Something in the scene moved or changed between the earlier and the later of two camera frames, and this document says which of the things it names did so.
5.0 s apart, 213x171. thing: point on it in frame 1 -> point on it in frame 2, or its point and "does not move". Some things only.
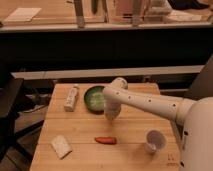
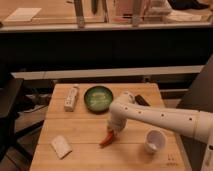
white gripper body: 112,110 -> 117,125
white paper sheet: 23,14 does not move
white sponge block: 61,146 does not move
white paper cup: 154,141 does not move
